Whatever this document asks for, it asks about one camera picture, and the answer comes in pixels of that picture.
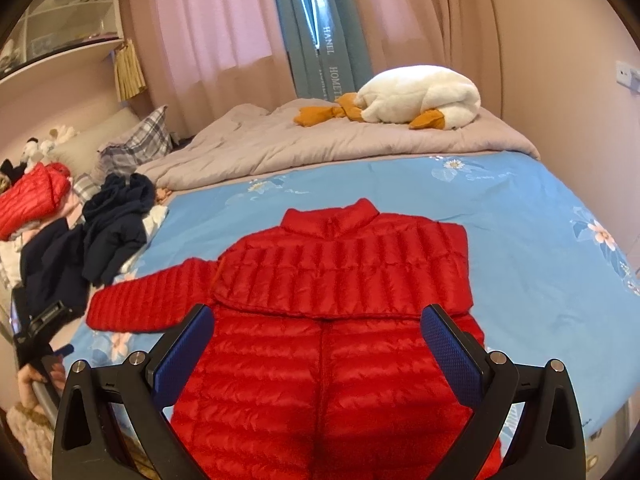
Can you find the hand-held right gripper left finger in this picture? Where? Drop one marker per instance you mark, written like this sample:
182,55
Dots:
184,355

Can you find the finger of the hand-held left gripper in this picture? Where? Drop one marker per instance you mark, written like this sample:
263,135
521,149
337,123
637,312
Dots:
64,349

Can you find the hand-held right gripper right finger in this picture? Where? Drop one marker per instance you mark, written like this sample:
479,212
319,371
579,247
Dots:
450,355

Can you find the red down jacket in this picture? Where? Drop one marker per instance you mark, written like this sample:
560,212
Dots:
320,285
32,200

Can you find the person's left forearm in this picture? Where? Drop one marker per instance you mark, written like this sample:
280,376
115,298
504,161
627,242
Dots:
27,432

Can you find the navy blue clothes pile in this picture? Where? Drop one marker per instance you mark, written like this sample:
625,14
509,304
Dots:
107,230

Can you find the person's left hand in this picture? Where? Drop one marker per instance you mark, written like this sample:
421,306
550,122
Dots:
30,377

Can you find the pale pink garment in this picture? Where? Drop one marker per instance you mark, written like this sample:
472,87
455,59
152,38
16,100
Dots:
67,210

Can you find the folded red down jacket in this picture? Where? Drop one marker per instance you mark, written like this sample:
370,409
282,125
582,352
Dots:
32,200

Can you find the white garment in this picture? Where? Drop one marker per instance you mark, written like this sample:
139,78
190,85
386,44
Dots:
156,222

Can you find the blue floral bed sheet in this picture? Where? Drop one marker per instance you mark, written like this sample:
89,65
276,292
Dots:
525,240

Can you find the small plaid pillow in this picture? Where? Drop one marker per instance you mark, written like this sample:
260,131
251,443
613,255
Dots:
85,186

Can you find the black and white plush toy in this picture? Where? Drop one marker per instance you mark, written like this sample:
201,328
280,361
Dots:
32,150

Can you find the small white plush toy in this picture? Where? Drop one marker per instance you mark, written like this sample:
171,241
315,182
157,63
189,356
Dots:
62,133

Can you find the beige headboard cushion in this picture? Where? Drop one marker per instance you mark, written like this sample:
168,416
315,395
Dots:
95,132

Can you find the large plaid pillow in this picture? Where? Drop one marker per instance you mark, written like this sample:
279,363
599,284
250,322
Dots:
142,135

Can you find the grey quilt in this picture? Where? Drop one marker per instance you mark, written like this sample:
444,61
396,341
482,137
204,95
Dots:
300,150

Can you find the white goose plush toy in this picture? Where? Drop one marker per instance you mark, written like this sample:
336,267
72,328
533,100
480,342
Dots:
420,92

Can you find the yellow fringed cloth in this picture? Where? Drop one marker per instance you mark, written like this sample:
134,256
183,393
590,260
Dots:
129,72

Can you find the blue curtain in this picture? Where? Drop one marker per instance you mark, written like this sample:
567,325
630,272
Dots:
325,55

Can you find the pink curtain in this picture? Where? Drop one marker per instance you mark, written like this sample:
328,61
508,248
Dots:
425,15
210,30

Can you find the white wall shelf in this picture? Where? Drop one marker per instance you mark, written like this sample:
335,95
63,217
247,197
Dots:
60,20

